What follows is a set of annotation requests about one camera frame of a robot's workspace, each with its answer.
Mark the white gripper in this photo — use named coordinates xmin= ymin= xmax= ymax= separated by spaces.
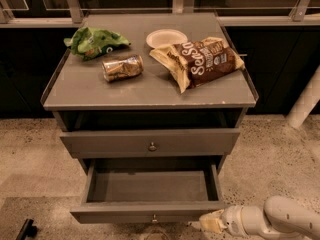
xmin=199 ymin=205 xmax=245 ymax=237

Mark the grey drawer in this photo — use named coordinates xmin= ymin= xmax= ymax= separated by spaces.
xmin=60 ymin=128 xmax=240 ymax=159
xmin=71 ymin=156 xmax=226 ymax=224

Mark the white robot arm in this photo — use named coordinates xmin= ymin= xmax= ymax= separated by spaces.
xmin=200 ymin=73 xmax=320 ymax=240

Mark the grey top drawer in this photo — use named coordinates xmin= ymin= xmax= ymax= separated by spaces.
xmin=60 ymin=128 xmax=240 ymax=159

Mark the grey drawer cabinet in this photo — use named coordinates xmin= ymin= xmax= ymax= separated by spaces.
xmin=40 ymin=12 xmax=259 ymax=172

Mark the brown and yellow snack bag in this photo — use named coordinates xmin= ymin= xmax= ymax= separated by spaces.
xmin=150 ymin=37 xmax=245 ymax=93

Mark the crushed metallic soda can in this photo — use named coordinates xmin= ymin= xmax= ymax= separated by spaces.
xmin=102 ymin=55 xmax=144 ymax=82

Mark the black object on floor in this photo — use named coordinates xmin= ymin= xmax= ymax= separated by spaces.
xmin=16 ymin=219 xmax=38 ymax=240

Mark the green crumpled chip bag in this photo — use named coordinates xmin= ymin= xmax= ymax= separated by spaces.
xmin=63 ymin=27 xmax=130 ymax=61

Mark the metal window railing frame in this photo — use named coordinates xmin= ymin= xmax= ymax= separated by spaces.
xmin=0 ymin=0 xmax=320 ymax=28

